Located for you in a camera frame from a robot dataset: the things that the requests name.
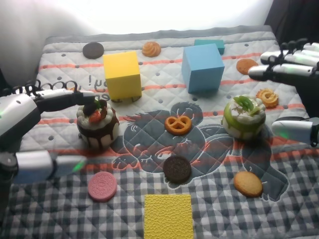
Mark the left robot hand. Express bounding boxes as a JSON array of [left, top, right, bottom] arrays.
[[0, 79, 101, 185]]

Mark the green drip toy cake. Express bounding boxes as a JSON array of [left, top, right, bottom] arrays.
[[221, 96, 267, 141]]

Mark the teal flat block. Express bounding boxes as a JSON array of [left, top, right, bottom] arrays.
[[194, 39, 225, 55]]

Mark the dark brown sandwich cookie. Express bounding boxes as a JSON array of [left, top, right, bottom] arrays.
[[163, 155, 192, 184]]

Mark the yellow textured block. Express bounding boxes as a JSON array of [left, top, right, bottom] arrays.
[[144, 194, 194, 239]]

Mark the blue cube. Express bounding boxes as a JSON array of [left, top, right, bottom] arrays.
[[181, 43, 225, 95]]

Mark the plain golden round biscuit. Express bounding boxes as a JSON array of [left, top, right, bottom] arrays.
[[233, 171, 264, 198]]

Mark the pink sandwich cookie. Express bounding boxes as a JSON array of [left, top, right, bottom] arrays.
[[87, 171, 118, 202]]

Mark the smooth yellow cube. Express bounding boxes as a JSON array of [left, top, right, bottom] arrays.
[[102, 51, 143, 101]]

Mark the grey quilt with bear print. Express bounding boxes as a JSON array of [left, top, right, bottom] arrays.
[[0, 24, 319, 239]]

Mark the pretzel cookie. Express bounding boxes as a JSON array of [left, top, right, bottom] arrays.
[[164, 116, 192, 136]]

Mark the chocolate drip toy cake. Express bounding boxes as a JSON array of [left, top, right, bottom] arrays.
[[76, 99, 120, 150]]

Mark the dark brown flat cookie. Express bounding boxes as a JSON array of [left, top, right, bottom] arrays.
[[82, 42, 105, 60]]

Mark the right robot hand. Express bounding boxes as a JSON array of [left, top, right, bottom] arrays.
[[248, 38, 319, 148]]

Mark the black backdrop cloth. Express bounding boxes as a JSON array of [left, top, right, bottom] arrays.
[[264, 0, 319, 120]]

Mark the ring-shaped swirl butter cookie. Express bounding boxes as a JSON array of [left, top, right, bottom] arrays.
[[256, 89, 279, 109]]

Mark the chocolate chip cookie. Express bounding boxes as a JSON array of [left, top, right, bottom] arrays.
[[236, 59, 259, 75]]

